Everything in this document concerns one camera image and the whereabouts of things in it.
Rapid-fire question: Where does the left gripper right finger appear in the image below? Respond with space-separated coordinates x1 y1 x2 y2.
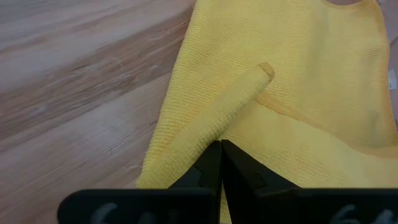
220 139 398 224

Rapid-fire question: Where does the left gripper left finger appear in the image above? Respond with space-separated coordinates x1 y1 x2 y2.
57 140 223 224

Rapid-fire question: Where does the yellow microfiber towel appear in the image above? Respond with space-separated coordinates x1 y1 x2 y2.
136 0 398 224

